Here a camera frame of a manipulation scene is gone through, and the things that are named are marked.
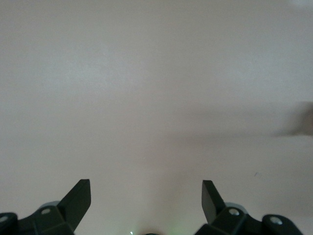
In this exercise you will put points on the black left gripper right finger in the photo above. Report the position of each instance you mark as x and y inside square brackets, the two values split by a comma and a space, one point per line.
[212, 208]

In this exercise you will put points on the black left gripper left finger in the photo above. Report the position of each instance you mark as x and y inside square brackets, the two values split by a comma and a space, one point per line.
[73, 208]

